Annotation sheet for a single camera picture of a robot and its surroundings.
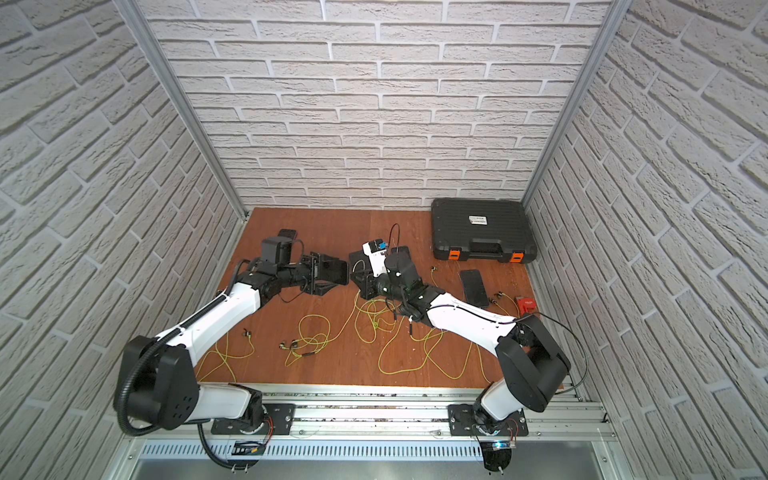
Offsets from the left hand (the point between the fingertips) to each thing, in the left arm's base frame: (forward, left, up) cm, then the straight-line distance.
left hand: (344, 260), depth 81 cm
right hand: (-4, -3, -1) cm, 5 cm away
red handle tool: (-5, -57, -17) cm, 60 cm away
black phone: (+29, +27, -21) cm, 44 cm away
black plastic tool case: (+24, -47, -12) cm, 54 cm away
